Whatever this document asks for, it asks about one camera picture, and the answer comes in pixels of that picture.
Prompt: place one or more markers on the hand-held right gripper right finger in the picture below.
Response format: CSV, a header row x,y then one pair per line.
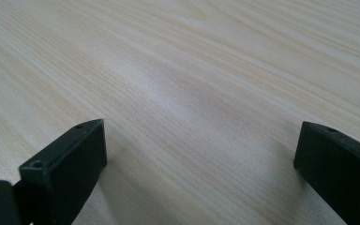
x,y
337,168

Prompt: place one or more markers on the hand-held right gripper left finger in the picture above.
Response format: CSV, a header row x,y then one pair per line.
x,y
65,162

